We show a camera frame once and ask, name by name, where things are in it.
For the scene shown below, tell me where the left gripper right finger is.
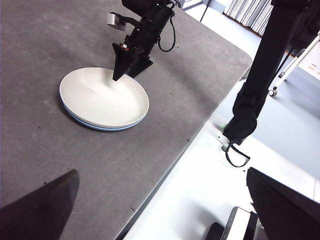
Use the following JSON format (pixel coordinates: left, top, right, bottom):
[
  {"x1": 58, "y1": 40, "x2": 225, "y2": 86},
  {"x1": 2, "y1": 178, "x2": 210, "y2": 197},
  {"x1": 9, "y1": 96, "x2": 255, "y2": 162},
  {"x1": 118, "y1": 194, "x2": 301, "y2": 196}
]
[{"x1": 245, "y1": 167, "x2": 320, "y2": 240}]

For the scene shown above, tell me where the blue round plate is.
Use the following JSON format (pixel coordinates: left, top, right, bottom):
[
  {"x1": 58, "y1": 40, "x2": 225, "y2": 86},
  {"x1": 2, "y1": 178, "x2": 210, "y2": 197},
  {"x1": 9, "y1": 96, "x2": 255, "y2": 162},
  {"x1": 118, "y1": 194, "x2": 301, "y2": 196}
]
[{"x1": 61, "y1": 99, "x2": 149, "y2": 132}]

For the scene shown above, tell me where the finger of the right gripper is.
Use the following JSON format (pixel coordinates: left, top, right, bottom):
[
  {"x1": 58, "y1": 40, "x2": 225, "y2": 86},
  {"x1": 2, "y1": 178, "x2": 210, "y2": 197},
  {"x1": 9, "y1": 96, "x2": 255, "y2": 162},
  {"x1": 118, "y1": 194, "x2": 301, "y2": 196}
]
[
  {"x1": 111, "y1": 42, "x2": 141, "y2": 82},
  {"x1": 127, "y1": 58, "x2": 154, "y2": 79}
]

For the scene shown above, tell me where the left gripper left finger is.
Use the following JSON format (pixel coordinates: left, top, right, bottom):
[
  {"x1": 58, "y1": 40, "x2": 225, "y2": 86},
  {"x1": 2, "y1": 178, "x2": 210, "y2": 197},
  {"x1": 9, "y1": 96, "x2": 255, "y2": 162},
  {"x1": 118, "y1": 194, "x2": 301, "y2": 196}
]
[{"x1": 0, "y1": 169, "x2": 80, "y2": 240}]

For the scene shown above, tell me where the black cable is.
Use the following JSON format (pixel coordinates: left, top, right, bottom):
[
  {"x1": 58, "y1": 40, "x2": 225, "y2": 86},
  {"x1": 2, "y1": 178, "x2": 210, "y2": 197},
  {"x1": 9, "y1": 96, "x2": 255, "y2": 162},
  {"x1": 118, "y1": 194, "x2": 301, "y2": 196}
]
[
  {"x1": 224, "y1": 139, "x2": 251, "y2": 168},
  {"x1": 156, "y1": 9, "x2": 177, "y2": 53}
]

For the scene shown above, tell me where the black and white device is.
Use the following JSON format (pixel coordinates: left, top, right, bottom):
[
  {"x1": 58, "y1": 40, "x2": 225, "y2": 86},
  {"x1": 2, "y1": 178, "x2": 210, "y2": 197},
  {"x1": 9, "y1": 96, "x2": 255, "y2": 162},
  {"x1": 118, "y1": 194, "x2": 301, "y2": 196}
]
[{"x1": 201, "y1": 206, "x2": 262, "y2": 240}]

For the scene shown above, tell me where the white round plate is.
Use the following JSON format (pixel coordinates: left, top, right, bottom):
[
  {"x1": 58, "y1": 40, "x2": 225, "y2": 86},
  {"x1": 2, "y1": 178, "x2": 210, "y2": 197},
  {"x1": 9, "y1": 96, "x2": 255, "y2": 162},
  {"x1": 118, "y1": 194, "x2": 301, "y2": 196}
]
[{"x1": 59, "y1": 66, "x2": 150, "y2": 129}]

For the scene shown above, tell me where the white wheeled tripod stand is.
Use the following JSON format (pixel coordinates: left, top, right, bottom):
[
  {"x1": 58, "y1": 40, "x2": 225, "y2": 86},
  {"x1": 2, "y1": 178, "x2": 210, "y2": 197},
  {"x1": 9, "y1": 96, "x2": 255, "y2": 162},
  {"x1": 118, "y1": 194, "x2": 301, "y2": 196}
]
[{"x1": 268, "y1": 32, "x2": 320, "y2": 98}]

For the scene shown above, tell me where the white pleated curtain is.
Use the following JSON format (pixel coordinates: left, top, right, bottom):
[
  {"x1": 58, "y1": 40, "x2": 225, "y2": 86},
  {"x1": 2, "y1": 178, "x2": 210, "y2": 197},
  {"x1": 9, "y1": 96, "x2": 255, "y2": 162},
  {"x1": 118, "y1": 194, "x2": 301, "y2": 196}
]
[{"x1": 223, "y1": 0, "x2": 274, "y2": 36}]

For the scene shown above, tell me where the pale grey camera box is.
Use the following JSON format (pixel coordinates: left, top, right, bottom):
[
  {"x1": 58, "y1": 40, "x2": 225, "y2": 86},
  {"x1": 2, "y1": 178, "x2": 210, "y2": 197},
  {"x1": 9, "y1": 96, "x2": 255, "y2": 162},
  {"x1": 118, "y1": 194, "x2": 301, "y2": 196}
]
[{"x1": 106, "y1": 12, "x2": 129, "y2": 32}]

